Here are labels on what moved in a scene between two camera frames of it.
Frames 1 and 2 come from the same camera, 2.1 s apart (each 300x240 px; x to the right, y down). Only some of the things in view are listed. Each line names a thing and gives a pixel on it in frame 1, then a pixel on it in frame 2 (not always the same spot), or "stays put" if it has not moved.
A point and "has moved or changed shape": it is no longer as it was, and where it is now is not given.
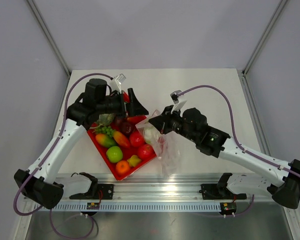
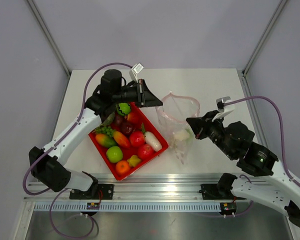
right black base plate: [219, 191] stays put
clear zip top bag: [164, 146] has moved or changed shape
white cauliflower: [148, 135] has moved or changed shape
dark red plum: [127, 128] stays put
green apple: [114, 154] stays put
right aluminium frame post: [264, 36] stays put
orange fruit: [122, 166] stays put
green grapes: [106, 129] stays put
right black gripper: [163, 121] -> [200, 125]
